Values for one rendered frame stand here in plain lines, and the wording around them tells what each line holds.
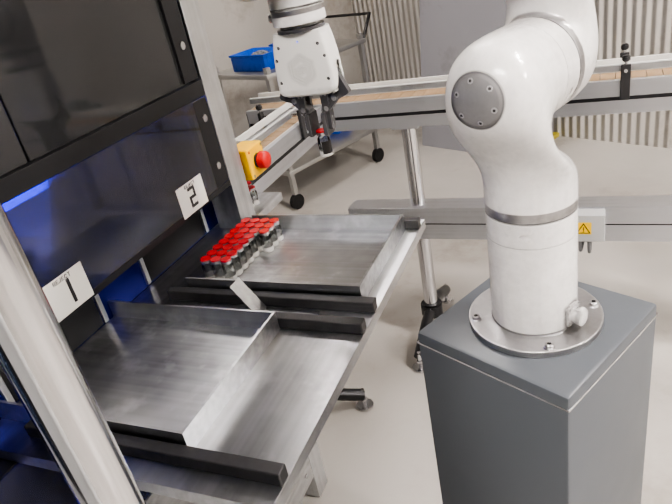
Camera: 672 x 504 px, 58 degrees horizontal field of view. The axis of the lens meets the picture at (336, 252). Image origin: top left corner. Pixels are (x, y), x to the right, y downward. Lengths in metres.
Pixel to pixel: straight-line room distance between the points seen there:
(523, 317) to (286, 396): 0.34
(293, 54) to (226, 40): 3.46
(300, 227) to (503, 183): 0.59
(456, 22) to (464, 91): 3.36
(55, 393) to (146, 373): 0.71
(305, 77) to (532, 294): 0.47
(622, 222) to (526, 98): 1.36
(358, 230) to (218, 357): 0.42
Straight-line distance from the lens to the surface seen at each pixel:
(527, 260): 0.82
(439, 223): 2.07
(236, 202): 1.32
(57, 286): 0.96
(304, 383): 0.85
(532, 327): 0.88
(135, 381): 0.97
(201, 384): 0.91
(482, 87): 0.68
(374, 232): 1.19
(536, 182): 0.77
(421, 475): 1.87
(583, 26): 0.80
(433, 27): 4.17
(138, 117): 1.10
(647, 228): 2.02
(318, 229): 1.25
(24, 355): 0.26
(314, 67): 0.97
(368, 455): 1.95
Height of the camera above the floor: 1.41
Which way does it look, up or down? 27 degrees down
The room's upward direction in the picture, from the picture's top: 12 degrees counter-clockwise
